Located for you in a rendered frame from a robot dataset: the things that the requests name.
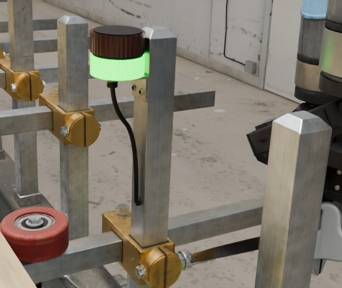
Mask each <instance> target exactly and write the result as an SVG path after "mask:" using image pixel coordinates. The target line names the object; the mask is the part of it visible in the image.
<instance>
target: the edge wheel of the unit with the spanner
mask: <svg viewBox="0 0 342 288"><path fill-rule="evenodd" d="M1 233H2V235H3V236H4V238H5V239H6V241H7V242H8V244H9V245H10V247H11V248H12V250H13V252H14V253H15V255H16V256H17V258H18V259H19V261H20V262H26V263H38V262H45V261H49V260H51V259H54V258H56V257H58V256H60V255H61V254H63V253H64V252H65V251H66V250H67V248H68V245H69V221H68V219H67V217H66V216H65V215H64V214H63V213H61V212H60V211H58V210H56V209H51V208H48V207H28V208H24V209H20V210H16V211H14V212H12V213H10V214H8V215H7V216H5V217H4V219H3V220H2V222H1Z"/></svg>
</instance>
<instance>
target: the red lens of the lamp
mask: <svg viewBox="0 0 342 288"><path fill-rule="evenodd" d="M93 29H94V28H93ZM93 29H91V30H90V52H91V53H93V54H95V55H99V56H103V57H112V58H129V57H137V56H140V55H143V54H144V53H145V41H146V32H145V31H144V30H142V32H143V33H142V34H139V35H133V36H126V37H117V36H109V35H101V34H97V33H95V32H93Z"/></svg>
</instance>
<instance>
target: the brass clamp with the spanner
mask: <svg viewBox="0 0 342 288"><path fill-rule="evenodd" d="M129 211H130V215H129V216H128V217H118V216H116V215H115V212H116V210H114V211H109V212H106V213H102V233H106V232H109V231H113V232H114V233H115V234H116V235H117V236H118V237H119V238H120V239H121V240H122V260H121V261H118V263H119V264H120V265H121V266H122V267H123V268H124V269H125V271H126V272H127V273H128V274H129V275H130V276H131V278H132V279H133V280H134V281H135V282H136V283H137V284H138V285H139V286H143V285H147V284H148V285H149V286H150V287H151V288H168V287H170V286H172V285H173V284H174V283H175V282H176V281H177V279H178V278H179V276H180V274H181V272H182V262H181V260H180V258H179V257H178V256H177V255H176V254H175V243H174V242H173V241H172V240H170V239H169V237H167V242H163V243H159V244H156V245H152V246H147V247H141V245H140V244H138V243H137V241H136V240H134V239H133V237H132V236H131V207H129Z"/></svg>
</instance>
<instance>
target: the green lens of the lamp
mask: <svg viewBox="0 0 342 288"><path fill-rule="evenodd" d="M144 61H145V54H143V56H142V57H140V58H137V59H129V60H111V59H103V58H98V57H95V56H93V55H92V53H90V74H91V75H92V76H93V77H95V78H99V79H105V80H110V81H129V80H134V79H139V78H141V77H143V76H144Z"/></svg>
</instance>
